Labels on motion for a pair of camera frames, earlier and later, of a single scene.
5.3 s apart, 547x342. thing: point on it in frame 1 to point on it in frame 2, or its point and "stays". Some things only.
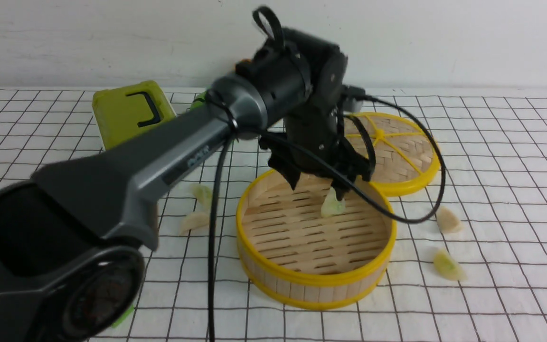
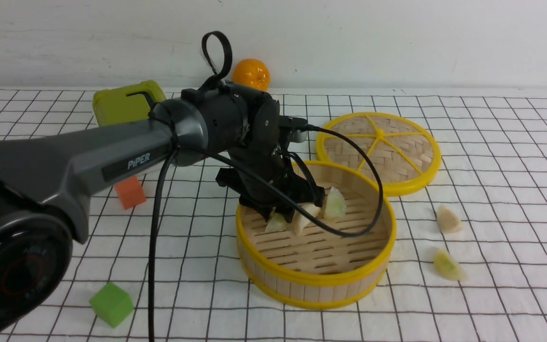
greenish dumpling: [331, 206] stays
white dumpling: [447, 221] stays
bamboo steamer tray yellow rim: [308, 259] stays
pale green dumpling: [202, 193] to [276, 222]
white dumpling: [194, 220] to [299, 221]
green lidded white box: [124, 111] stays
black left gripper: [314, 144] to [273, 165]
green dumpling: [447, 266] stays
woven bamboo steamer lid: [406, 159] stays
